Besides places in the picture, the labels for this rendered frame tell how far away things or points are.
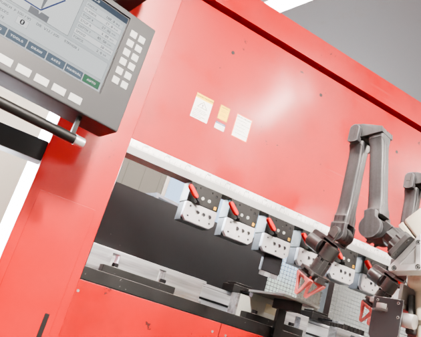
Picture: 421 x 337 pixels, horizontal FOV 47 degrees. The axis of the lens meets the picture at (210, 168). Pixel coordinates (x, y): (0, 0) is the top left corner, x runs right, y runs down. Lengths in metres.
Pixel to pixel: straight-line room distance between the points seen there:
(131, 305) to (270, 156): 0.93
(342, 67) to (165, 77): 0.99
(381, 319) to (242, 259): 1.22
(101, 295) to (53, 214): 0.35
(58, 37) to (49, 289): 0.76
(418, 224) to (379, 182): 0.19
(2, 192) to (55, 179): 2.56
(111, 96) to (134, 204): 1.13
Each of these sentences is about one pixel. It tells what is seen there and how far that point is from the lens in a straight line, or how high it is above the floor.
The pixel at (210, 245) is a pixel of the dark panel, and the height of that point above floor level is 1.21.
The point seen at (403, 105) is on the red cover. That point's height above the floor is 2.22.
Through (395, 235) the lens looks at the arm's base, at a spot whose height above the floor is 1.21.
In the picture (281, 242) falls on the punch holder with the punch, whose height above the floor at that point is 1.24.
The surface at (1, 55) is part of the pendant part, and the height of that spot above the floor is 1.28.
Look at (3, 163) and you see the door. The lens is 4.19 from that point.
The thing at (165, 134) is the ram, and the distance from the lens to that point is 2.00.
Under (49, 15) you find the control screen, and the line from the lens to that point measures 1.43.
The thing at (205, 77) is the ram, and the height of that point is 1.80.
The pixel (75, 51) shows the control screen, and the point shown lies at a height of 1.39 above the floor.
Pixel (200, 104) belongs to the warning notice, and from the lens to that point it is 2.10.
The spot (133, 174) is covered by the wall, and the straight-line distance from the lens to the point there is 4.75.
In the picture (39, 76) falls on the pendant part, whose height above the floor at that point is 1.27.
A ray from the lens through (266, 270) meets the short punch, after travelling 2.21.
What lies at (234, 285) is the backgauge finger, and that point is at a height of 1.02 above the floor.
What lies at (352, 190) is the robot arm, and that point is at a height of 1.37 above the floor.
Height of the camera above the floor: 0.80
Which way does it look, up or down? 18 degrees up
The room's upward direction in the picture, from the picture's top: 17 degrees clockwise
